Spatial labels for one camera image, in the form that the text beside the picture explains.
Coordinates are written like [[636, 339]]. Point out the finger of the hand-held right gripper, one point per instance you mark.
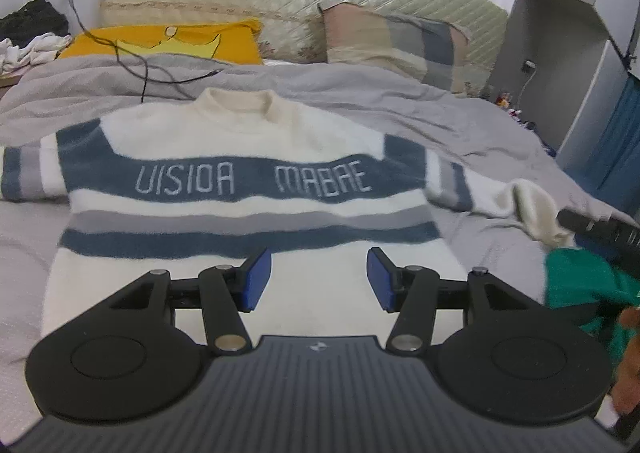
[[590, 225]]

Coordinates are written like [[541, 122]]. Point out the plaid pillow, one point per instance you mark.
[[390, 43]]

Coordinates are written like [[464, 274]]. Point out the white clothes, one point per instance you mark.
[[40, 45]]

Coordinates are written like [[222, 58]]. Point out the black clothes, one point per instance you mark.
[[30, 20]]

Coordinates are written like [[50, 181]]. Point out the yellow pillow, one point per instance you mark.
[[150, 40]]

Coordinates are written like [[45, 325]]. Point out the blue hanging cloth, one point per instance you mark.
[[620, 133]]

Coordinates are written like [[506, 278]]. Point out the green cloth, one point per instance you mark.
[[575, 278]]

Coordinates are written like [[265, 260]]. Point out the cream blue grey striped sweater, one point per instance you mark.
[[225, 133]]

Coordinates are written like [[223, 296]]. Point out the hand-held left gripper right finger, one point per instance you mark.
[[381, 278]]

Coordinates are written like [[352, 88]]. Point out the grey wardrobe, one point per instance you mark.
[[550, 33]]

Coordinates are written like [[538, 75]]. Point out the wall charger plug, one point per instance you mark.
[[528, 66]]

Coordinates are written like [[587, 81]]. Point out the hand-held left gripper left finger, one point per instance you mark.
[[257, 278]]

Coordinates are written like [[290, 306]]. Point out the wooden nightstand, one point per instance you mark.
[[7, 81]]

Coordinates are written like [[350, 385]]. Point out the pile of small toys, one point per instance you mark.
[[510, 108]]

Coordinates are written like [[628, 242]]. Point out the grey bed blanket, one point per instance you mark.
[[450, 123]]

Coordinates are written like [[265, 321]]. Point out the brown fuzzy object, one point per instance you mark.
[[631, 363]]

